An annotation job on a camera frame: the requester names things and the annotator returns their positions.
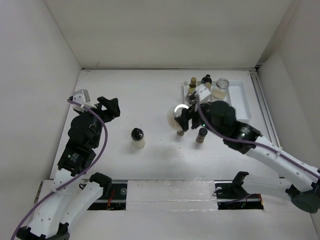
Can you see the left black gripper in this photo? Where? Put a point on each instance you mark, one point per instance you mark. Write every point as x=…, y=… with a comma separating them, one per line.
x=112, y=110

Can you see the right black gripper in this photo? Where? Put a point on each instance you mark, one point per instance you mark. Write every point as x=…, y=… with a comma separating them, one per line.
x=183, y=119

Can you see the silver-lid glass jar front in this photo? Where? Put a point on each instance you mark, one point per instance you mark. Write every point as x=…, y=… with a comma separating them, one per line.
x=175, y=113

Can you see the black-cap spice jar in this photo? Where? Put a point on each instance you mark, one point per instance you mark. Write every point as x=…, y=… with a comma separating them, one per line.
x=180, y=133
x=201, y=135

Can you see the black-dome white powder shaker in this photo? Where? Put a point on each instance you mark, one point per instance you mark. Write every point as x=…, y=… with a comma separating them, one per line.
x=138, y=138

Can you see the silver-rim glass jar back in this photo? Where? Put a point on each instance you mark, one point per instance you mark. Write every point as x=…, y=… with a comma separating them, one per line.
x=220, y=89

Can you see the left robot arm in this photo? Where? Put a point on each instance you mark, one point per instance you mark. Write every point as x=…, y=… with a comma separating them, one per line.
x=57, y=212

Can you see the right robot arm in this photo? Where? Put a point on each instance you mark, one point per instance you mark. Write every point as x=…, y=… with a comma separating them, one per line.
x=297, y=182

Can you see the white divided tray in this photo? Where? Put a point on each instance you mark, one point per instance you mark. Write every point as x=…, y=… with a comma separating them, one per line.
x=236, y=97

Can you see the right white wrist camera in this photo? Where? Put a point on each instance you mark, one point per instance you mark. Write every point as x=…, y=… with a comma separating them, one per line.
x=202, y=93

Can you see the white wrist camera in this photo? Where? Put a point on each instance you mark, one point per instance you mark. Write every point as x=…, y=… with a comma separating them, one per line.
x=202, y=93
x=80, y=98

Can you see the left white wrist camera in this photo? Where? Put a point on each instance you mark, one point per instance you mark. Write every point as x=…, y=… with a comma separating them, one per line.
x=80, y=98

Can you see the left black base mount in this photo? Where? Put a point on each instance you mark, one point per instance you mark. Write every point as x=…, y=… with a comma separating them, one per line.
x=100, y=185

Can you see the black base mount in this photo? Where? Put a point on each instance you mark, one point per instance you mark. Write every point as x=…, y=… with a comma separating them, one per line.
x=100, y=185
x=231, y=189

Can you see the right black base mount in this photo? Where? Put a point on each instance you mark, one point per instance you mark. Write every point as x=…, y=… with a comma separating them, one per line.
x=231, y=189

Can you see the metal rail front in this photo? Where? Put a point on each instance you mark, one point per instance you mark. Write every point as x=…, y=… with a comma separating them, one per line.
x=174, y=196

